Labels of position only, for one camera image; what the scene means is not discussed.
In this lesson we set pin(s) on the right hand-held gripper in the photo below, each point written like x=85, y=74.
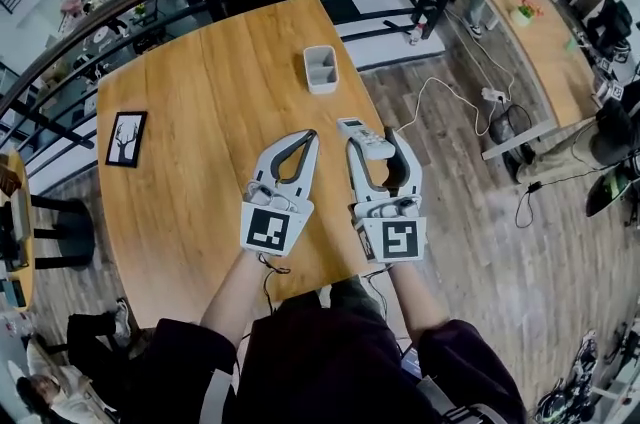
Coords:
x=400, y=237

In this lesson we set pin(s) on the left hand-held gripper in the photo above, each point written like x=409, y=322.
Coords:
x=265, y=229

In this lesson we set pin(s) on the white remote control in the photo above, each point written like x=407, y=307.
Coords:
x=365, y=137

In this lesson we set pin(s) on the white rectangular container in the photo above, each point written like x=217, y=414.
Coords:
x=322, y=82

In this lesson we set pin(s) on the person's right forearm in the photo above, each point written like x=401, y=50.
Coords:
x=417, y=302

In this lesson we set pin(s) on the person's left forearm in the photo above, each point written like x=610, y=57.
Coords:
x=235, y=297

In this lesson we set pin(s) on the wooden table with white legs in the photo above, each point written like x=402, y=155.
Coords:
x=200, y=137

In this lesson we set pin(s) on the white power strip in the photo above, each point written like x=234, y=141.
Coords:
x=494, y=94

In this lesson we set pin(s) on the small plastic bottle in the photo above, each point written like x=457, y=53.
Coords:
x=415, y=37

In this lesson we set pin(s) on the black framed deer picture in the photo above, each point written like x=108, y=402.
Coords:
x=126, y=139

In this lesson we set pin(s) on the person's dark purple garment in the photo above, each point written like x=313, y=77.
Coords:
x=325, y=362

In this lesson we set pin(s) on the long wooden table white legs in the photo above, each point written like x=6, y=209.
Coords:
x=540, y=47

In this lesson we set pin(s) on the white pot with flowers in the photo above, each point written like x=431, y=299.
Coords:
x=525, y=14

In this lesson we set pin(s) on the black and green board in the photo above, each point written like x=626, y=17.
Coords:
x=607, y=192

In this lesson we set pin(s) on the round yellow table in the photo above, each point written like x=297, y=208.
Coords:
x=20, y=232

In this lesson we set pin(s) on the black round pedestal base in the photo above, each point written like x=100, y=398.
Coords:
x=70, y=237

